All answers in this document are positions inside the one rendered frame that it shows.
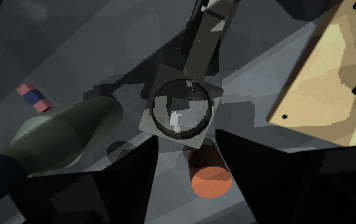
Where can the orange cylinder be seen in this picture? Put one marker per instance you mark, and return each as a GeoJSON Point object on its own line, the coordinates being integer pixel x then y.
{"type": "Point", "coordinates": [209, 175]}

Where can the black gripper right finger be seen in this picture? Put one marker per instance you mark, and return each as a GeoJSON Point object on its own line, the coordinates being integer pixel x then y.
{"type": "Point", "coordinates": [274, 183]}

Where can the pink and blue eraser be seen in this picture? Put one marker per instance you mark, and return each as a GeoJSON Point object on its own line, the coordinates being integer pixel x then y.
{"type": "Point", "coordinates": [35, 97]}

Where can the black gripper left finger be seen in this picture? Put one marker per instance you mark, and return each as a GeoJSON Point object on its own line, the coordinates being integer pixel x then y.
{"type": "Point", "coordinates": [118, 194]}

